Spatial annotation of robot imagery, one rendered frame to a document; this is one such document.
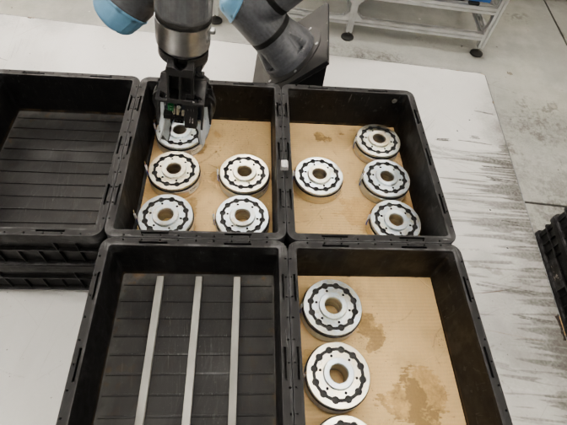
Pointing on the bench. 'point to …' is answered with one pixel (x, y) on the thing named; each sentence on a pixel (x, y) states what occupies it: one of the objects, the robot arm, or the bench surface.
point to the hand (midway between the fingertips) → (184, 133)
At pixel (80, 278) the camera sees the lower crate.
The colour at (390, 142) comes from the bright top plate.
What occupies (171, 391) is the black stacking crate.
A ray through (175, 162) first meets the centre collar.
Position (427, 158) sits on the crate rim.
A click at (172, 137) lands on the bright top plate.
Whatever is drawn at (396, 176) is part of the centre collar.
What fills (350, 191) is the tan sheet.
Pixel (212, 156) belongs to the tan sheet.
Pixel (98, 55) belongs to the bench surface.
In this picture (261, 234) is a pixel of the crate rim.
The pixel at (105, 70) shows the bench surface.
